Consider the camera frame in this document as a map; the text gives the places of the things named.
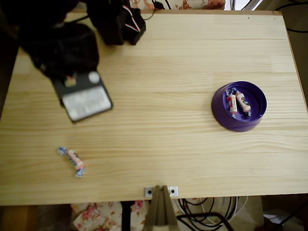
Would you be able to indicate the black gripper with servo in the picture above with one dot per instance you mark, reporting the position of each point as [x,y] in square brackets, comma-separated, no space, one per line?
[63,62]

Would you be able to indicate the candy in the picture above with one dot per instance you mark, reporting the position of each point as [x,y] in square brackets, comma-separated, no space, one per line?
[242,101]
[74,160]
[232,104]

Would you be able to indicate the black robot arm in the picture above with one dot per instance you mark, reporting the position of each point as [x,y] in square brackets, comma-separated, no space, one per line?
[48,14]

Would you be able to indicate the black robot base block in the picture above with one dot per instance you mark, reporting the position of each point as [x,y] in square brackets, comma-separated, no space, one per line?
[136,36]

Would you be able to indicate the purple plastic bowl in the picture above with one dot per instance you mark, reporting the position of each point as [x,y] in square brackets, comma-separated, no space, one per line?
[220,114]

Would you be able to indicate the wrapped candy, straight white wrapper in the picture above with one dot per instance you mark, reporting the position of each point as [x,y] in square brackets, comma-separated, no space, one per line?
[232,104]

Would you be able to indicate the wrapped candy, blue twisted end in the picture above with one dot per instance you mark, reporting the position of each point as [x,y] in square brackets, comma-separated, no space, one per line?
[242,101]

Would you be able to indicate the floral cloth under table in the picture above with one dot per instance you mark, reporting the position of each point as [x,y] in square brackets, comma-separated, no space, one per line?
[96,216]

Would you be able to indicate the black table leg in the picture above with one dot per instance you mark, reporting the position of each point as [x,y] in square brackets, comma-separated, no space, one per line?
[125,216]

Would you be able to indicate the floral cloth behind table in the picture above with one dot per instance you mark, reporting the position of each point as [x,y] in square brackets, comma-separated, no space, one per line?
[192,4]

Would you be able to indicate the silver metal clamp bracket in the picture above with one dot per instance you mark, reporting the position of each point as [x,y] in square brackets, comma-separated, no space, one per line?
[173,191]

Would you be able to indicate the olive camera stand post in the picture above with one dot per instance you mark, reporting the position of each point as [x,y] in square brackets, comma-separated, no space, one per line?
[160,211]

